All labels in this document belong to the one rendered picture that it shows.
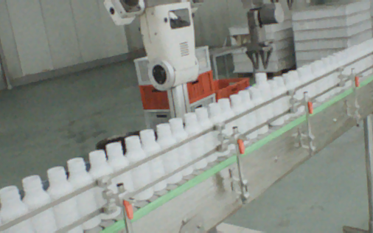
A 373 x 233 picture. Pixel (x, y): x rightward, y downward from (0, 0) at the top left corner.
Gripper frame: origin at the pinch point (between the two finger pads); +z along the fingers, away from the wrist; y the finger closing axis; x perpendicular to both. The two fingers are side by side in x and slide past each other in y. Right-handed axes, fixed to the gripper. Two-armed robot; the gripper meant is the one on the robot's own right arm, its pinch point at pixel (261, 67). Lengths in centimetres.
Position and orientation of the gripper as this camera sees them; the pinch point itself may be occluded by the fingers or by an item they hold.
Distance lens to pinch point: 166.6
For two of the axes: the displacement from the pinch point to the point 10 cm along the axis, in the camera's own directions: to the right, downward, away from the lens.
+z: 1.6, 9.6, 2.2
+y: 7.6, 0.2, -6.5
